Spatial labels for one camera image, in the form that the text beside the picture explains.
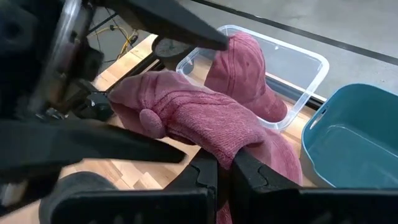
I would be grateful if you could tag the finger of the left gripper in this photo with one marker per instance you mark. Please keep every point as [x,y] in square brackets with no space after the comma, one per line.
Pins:
[174,25]
[93,143]

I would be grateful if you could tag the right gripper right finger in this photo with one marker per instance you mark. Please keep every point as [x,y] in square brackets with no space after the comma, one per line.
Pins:
[264,196]

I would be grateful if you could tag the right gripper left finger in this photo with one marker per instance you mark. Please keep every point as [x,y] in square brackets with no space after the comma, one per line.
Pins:
[199,193]

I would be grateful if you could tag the maroon baseball cap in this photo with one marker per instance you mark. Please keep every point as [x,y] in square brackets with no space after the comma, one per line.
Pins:
[199,115]
[245,71]

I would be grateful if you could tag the clear plastic bin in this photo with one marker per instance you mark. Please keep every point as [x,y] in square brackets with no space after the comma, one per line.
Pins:
[298,102]

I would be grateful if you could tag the teal plastic bin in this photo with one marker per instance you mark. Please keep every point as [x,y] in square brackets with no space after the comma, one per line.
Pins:
[351,140]

